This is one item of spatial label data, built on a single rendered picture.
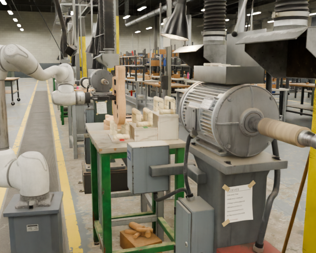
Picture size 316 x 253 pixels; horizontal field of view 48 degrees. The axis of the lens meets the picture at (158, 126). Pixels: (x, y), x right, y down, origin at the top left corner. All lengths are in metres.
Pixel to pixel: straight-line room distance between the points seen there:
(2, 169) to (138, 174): 0.87
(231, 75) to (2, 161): 1.32
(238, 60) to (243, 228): 0.64
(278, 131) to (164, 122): 1.42
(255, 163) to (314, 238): 1.33
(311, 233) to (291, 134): 1.53
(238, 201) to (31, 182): 1.11
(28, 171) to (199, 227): 1.00
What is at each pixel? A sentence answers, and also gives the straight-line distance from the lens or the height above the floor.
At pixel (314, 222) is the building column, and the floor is 0.49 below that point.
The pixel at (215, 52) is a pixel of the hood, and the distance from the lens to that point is 1.59.
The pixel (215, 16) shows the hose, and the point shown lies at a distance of 1.66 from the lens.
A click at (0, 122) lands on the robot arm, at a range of 2.07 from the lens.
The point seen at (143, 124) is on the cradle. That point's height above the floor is 1.04.
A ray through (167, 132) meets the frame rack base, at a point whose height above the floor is 0.98.
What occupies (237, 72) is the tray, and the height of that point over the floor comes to 1.42.
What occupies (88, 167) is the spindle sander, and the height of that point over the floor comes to 0.29.
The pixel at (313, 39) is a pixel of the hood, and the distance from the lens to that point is 1.02.
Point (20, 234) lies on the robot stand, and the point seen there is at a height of 0.57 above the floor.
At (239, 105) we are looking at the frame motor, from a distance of 1.24.
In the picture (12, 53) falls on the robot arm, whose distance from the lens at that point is 1.93.
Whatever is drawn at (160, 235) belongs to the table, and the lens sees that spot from 3.08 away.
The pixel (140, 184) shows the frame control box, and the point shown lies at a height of 0.96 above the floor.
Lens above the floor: 1.45
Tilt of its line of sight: 10 degrees down
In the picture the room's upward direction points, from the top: straight up
